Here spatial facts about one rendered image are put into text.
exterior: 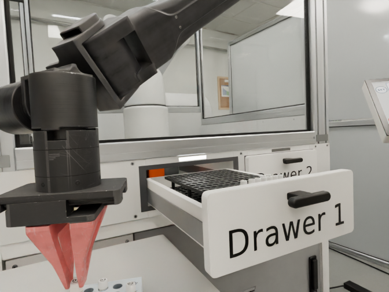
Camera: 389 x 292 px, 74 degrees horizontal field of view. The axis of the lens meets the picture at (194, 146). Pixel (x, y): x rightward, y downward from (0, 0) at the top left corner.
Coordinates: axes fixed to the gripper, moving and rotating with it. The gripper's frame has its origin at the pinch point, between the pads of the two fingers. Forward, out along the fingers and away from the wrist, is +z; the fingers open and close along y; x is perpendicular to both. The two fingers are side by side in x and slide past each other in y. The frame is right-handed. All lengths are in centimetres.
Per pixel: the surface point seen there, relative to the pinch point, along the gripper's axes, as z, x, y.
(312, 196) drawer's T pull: -4.7, -5.4, -29.3
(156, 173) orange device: 2, -76, -8
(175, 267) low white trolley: 10.7, -19.2, -11.2
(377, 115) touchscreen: -18, -62, -95
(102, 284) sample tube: 6.1, -8.8, -0.6
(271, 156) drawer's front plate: -6, -47, -43
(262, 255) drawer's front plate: 3.6, -6.9, -22.6
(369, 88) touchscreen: -30, -70, -99
